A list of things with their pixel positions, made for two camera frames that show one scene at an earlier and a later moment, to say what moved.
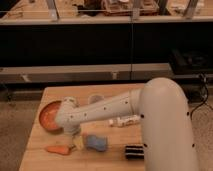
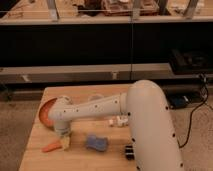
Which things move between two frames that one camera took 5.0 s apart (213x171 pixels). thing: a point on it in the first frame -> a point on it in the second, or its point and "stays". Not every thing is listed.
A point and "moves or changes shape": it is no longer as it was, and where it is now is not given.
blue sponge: [96, 142] stays
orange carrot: [61, 149] moves or changes shape
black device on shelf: [190, 61] stays
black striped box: [134, 151] stays
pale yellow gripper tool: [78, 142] -> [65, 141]
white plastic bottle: [125, 120] stays
